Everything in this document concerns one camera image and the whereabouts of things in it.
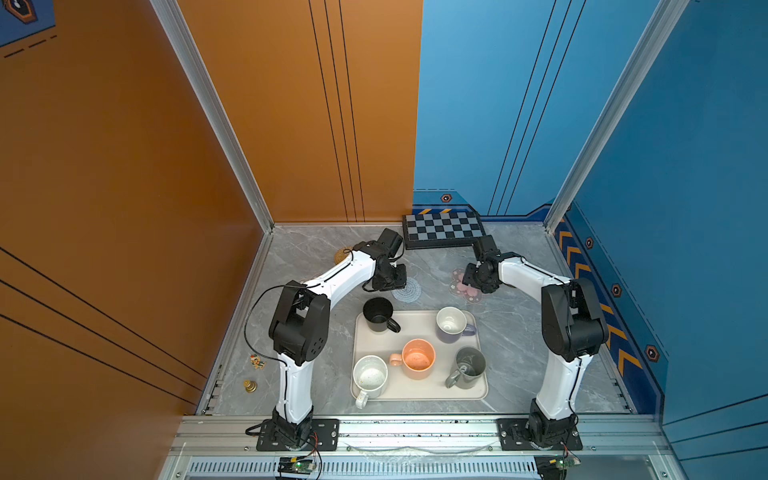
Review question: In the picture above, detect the orange pink mug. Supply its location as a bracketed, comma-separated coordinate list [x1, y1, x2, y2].
[388, 339, 437, 380]

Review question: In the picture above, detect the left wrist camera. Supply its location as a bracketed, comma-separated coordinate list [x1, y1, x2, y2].
[377, 228, 403, 260]

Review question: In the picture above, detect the folded checkerboard box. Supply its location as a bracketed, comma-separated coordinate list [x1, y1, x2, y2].
[402, 209, 486, 250]

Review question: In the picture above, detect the pink flower coaster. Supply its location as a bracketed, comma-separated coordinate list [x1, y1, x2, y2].
[450, 270, 482, 303]

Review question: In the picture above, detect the green circuit board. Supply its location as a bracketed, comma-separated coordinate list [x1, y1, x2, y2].
[276, 456, 318, 479]

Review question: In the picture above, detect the right small circuit board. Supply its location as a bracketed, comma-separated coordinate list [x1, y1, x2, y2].
[534, 457, 581, 480]

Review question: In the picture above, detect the aluminium front rail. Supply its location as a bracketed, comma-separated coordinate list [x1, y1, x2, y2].
[170, 414, 672, 458]

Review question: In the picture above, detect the black mug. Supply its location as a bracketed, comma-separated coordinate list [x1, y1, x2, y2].
[363, 297, 402, 333]

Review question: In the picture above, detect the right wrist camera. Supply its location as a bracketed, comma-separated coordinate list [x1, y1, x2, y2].
[472, 235, 501, 261]

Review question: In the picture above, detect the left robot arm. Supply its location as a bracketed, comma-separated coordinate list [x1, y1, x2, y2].
[268, 228, 407, 449]

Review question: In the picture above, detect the lavender mug white inside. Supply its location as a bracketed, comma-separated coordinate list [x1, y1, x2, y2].
[436, 307, 477, 344]

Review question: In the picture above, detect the woven rattan coaster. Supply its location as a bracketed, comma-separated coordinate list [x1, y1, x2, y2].
[334, 247, 354, 265]

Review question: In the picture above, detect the light blue woven coaster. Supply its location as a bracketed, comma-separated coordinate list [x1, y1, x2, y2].
[392, 278, 422, 304]

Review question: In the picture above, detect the small brass bell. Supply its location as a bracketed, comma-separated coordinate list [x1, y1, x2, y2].
[243, 380, 258, 393]

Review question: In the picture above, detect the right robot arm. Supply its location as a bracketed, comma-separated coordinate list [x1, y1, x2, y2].
[462, 254, 609, 449]

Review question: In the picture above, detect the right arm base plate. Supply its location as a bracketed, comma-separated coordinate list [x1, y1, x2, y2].
[496, 417, 583, 451]

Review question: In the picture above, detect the cream serving tray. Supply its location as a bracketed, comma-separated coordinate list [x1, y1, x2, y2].
[350, 310, 489, 403]

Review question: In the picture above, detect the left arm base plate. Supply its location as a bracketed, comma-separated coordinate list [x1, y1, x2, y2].
[256, 418, 340, 453]

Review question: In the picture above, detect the grey green mug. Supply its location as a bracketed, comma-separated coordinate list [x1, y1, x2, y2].
[444, 347, 487, 389]

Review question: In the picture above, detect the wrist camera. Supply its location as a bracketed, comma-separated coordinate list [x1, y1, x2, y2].
[377, 228, 403, 260]
[472, 235, 501, 261]

